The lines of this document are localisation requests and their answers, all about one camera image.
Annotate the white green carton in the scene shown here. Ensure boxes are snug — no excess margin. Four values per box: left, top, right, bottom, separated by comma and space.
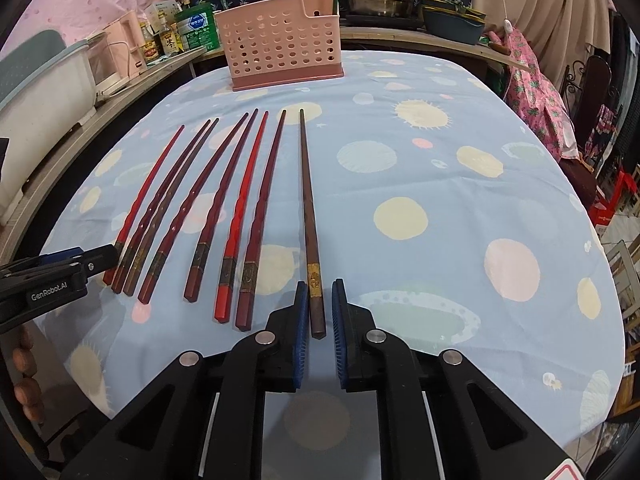
145, 0, 183, 23

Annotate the wooden side counter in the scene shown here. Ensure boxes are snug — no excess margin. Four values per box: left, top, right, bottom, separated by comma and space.
10, 47, 226, 261

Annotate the dark sauce bottle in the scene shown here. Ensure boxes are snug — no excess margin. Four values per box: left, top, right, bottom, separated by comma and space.
159, 15, 181, 57

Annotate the blue plastic basin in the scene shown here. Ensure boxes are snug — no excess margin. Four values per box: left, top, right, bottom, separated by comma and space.
422, 7, 487, 45

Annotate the dark wooden chair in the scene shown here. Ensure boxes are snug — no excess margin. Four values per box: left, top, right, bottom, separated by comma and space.
559, 55, 615, 201

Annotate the pink floral garment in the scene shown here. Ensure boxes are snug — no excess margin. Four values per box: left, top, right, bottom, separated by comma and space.
500, 27, 581, 161

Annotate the light blue dotted tablecloth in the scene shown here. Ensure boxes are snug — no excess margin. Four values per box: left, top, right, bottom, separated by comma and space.
37, 50, 626, 456

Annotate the pink plastic appliance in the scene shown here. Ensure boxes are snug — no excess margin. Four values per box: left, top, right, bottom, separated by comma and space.
111, 10, 146, 83

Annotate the small sauce bottle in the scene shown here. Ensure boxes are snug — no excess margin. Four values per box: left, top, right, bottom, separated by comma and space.
140, 22, 160, 64

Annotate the wooden shelf board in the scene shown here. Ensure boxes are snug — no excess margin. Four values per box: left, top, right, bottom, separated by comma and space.
342, 26, 532, 77

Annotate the beige curtain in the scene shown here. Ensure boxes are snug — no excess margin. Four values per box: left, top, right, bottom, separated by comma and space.
472, 0, 616, 86

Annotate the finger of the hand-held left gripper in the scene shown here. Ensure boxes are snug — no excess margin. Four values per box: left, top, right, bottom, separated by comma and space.
27, 248, 86, 265
82, 244, 121, 276

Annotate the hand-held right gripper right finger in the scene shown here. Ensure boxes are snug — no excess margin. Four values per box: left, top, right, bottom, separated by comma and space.
331, 279, 576, 480

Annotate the pink perforated plastic basket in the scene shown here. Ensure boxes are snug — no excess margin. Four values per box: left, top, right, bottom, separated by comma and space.
214, 0, 346, 92

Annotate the green rimmed dish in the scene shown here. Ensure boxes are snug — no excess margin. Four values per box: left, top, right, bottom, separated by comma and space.
419, 0, 487, 18

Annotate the green lidded jar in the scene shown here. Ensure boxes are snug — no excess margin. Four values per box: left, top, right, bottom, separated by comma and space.
175, 2, 221, 51

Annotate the white tub with teal lid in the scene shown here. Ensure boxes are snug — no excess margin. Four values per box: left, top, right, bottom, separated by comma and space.
0, 30, 98, 226

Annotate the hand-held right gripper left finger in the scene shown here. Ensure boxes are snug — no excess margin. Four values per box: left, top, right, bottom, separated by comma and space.
60, 281, 309, 480

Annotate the red plastic stool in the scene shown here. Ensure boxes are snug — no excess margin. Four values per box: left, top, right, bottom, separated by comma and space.
592, 170, 635, 226

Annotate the brown wooden chopstick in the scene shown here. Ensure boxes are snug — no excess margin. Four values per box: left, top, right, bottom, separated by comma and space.
299, 108, 327, 338

